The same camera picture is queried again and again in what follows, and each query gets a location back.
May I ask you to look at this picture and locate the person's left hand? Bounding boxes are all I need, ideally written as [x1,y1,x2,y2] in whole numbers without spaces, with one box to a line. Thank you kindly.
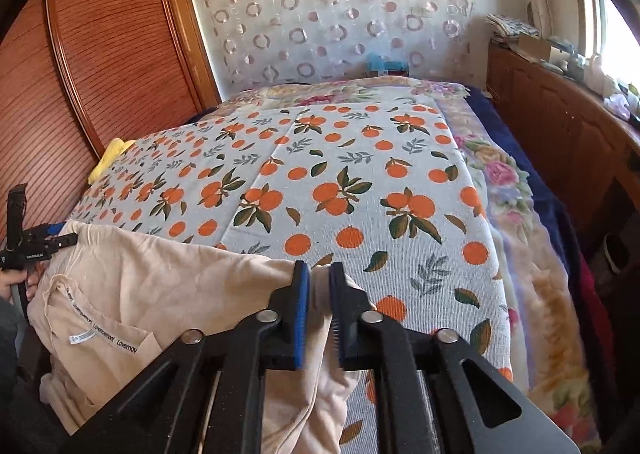
[0,262,47,301]

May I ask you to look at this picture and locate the cardboard box on cabinet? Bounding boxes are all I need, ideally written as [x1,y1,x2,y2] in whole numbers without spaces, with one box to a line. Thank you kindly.
[514,34,552,62]

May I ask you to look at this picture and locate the navy blue bed sheet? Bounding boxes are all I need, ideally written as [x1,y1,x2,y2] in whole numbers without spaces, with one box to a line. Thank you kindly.
[464,86,591,350]

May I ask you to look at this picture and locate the window with wooden frame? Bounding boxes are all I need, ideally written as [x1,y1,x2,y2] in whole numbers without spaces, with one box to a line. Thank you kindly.
[577,0,639,89]

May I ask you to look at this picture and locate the blue box at headboard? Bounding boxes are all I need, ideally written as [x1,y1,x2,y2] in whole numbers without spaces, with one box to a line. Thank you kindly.
[366,53,409,77]

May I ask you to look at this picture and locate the folded patterned cloth stack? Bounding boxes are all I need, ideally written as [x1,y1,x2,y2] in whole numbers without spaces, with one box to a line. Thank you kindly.
[485,14,540,39]

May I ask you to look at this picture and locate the orange print white blanket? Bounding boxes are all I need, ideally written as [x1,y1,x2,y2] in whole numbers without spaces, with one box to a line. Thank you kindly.
[47,103,511,453]

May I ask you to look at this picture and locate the circle pattern sheer curtain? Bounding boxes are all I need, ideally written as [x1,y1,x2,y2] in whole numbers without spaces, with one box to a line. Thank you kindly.
[193,0,474,96]

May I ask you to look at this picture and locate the beige printed t-shirt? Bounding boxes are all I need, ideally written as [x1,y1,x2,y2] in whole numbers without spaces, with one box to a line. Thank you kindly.
[27,221,359,453]

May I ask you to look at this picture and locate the wooden low cabinet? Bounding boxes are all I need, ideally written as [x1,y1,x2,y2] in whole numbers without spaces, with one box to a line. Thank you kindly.
[486,42,639,258]

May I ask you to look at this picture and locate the brown louvered wardrobe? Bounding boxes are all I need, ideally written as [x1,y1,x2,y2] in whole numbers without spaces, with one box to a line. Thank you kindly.
[1,0,220,226]

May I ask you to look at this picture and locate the pink bottle on sill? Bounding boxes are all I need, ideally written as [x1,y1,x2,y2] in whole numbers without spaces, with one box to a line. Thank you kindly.
[584,53,605,96]

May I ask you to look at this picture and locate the crumpled lilac plastic bag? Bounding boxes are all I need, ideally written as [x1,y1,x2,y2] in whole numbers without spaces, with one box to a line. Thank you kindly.
[603,92,630,122]

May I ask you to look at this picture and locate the floral bed quilt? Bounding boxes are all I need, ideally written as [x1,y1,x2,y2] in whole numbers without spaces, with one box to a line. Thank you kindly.
[214,77,601,453]

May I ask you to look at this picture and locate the yellow plush toy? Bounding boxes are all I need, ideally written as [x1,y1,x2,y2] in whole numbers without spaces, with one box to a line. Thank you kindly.
[88,138,136,185]

